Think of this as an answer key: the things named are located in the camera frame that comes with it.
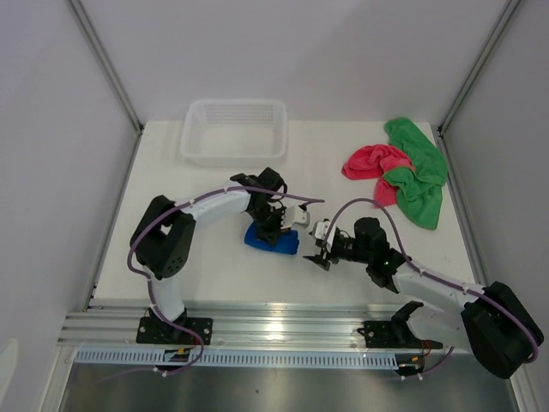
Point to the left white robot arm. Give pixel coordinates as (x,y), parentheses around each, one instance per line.
(162,241)

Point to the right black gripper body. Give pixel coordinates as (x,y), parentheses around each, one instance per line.
(346,249)

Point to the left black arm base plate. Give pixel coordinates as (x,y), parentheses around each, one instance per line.
(152,330)

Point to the blue towel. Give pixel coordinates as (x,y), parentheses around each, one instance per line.
(286,244)

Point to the aluminium corner post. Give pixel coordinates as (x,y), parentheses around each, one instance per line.
(103,60)
(489,47)

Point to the white slotted cable duct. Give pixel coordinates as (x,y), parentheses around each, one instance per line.
(238,358)

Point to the white plastic basket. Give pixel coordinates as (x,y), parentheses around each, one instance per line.
(235,133)

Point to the green towel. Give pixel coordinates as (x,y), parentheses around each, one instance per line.
(419,188)

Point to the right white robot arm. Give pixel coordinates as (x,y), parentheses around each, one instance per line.
(490,322)

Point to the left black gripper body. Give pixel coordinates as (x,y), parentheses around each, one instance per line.
(268,221)

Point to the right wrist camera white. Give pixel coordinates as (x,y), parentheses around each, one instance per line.
(323,234)

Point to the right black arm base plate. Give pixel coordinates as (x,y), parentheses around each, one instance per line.
(395,333)

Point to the aluminium rail frame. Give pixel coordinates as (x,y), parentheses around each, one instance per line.
(240,326)

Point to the pink towel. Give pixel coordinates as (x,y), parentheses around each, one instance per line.
(372,162)

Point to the left aluminium corner post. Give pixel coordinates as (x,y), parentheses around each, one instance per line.
(103,60)

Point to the right aluminium corner post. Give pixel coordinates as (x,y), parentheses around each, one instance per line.
(489,47)

